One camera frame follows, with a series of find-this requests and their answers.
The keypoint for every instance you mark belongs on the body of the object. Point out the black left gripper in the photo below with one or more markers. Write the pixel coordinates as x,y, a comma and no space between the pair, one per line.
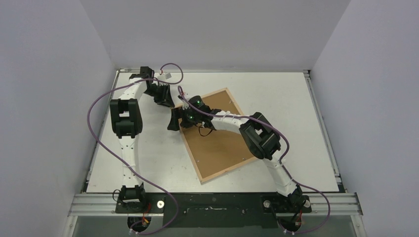
166,99

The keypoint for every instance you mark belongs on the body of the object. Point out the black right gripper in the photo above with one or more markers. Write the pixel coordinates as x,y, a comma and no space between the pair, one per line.
180,118

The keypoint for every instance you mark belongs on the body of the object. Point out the brown backing board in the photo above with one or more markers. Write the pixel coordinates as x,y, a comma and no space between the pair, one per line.
216,147

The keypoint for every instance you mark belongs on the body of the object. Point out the light wooden picture frame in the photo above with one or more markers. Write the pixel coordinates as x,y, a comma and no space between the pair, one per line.
209,180

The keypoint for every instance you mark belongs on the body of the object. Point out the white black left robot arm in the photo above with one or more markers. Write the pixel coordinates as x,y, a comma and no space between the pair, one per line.
127,124

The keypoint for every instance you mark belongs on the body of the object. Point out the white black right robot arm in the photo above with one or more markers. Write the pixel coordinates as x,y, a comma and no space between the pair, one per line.
258,134

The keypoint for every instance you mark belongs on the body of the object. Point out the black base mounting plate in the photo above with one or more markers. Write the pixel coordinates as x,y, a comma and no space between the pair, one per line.
214,210

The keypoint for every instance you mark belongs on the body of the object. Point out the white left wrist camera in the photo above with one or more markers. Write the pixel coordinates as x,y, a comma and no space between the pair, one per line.
164,76

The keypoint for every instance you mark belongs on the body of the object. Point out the aluminium front rail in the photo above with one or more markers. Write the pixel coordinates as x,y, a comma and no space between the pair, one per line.
92,204

